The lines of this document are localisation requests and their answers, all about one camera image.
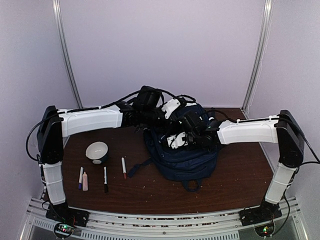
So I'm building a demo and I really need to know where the navy blue student backpack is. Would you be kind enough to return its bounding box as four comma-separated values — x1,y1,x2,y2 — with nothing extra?
127,103,222,192

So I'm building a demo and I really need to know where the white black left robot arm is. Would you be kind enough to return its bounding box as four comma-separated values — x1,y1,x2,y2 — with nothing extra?
36,86,181,227

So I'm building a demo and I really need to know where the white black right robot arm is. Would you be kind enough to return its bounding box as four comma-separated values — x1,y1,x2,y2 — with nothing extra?
167,110,306,226

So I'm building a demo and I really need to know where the white marker red cap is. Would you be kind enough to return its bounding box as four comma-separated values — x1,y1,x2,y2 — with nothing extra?
121,157,127,180

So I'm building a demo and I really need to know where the white bowl teal outside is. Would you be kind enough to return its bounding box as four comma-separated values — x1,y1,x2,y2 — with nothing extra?
85,141,109,165

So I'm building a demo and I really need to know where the black white marker vertical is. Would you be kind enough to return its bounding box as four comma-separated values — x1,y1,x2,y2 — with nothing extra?
103,166,109,193

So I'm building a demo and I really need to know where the pink white correction stick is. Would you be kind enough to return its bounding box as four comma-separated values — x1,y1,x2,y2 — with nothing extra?
82,172,89,191

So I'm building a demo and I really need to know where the white marker blue cap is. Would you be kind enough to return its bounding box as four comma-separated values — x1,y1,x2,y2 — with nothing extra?
78,166,84,190

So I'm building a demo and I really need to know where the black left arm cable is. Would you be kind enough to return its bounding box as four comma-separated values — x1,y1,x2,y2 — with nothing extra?
25,87,198,163

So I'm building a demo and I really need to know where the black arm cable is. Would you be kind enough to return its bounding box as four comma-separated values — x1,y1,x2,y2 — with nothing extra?
239,117,320,231
25,87,198,163

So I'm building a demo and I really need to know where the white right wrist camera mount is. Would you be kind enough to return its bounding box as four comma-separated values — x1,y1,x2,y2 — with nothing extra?
166,132,188,149

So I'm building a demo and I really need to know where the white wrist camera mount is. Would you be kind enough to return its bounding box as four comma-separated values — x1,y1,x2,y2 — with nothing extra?
166,132,188,149
161,98,182,120

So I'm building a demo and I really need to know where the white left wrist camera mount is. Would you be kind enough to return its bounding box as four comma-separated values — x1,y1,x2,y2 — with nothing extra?
161,98,182,120

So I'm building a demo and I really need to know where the aluminium right corner post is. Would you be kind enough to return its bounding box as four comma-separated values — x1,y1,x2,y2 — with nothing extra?
241,0,274,116

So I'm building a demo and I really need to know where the aluminium corner post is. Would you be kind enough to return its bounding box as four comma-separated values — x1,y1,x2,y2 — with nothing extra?
52,0,83,109
241,0,274,116

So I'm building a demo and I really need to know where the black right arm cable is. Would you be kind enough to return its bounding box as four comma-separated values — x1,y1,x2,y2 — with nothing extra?
239,117,320,231

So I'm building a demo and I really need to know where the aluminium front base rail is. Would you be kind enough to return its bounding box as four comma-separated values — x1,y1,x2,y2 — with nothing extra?
19,196,310,240

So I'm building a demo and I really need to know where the aluminium left corner post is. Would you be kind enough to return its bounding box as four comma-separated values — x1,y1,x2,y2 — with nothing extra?
52,0,83,109

